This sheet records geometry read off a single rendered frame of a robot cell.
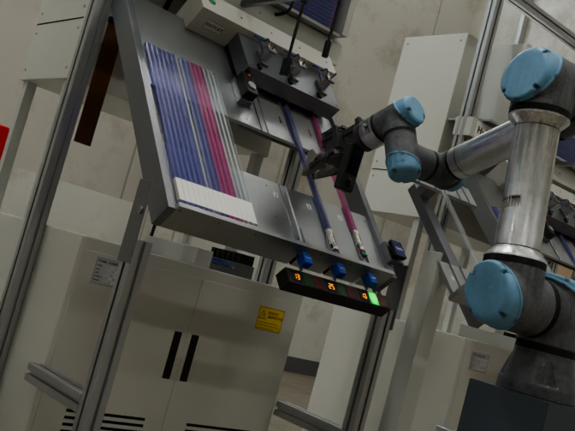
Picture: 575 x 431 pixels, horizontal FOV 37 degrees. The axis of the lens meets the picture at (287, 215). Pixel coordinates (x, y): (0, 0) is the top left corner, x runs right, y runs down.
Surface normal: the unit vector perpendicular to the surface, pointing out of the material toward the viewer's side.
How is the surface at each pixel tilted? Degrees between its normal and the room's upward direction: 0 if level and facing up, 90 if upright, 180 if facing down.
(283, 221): 47
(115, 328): 90
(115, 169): 90
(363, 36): 90
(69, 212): 90
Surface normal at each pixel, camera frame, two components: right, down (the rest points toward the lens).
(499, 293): -0.81, -0.14
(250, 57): 0.64, -0.58
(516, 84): -0.76, -0.39
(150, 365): 0.63, 0.11
